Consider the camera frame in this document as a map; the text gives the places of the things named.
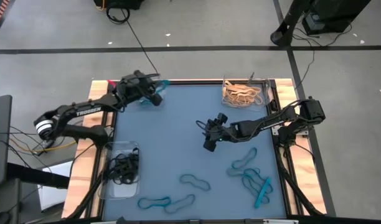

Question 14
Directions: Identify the black equipment box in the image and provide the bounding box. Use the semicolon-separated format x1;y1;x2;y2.
93;0;145;11

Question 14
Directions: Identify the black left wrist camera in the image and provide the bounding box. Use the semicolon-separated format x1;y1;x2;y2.
133;70;154;82

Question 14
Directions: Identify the black computer case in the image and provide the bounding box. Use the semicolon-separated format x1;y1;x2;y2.
302;0;372;35

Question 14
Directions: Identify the clear plastic basket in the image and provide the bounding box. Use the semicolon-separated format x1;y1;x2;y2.
100;140;141;200
117;78;166;112
222;78;271;112

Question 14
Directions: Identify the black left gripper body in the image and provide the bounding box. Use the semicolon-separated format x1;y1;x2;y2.
117;70;159;103

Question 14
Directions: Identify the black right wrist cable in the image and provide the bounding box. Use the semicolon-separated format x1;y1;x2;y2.
195;119;210;135

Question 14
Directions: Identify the white paper box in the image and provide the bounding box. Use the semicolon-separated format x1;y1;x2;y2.
37;161;73;212

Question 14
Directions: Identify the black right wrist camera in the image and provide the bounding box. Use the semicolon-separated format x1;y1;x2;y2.
209;112;229;126

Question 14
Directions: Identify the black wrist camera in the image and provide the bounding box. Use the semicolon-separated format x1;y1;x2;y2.
133;70;154;82
209;112;229;126

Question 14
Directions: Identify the black coiled floor cable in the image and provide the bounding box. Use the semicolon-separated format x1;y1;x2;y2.
105;2;162;78

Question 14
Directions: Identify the black rubber band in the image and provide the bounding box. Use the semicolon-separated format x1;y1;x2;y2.
109;167;132;185
118;167;140;185
111;155;132;170
106;161;129;184
121;154;139;175
103;157;140;185
115;147;140;166

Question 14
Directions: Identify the dark grey monitor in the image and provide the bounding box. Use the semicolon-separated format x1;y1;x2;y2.
0;95;13;187

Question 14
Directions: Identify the yellow floor cable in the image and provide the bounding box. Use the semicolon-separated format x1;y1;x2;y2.
9;138;78;154

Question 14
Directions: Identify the black power adapter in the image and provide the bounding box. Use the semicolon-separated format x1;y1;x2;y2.
37;138;56;149

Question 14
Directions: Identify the black metal table frame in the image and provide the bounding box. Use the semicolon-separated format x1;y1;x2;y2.
98;78;289;220

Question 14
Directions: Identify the black stand bar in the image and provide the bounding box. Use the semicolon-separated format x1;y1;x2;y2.
6;162;70;190

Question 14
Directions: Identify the bright teal rubber band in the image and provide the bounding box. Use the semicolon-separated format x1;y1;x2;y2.
254;176;271;209

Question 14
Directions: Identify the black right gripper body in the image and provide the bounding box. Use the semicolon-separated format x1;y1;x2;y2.
204;116;233;142

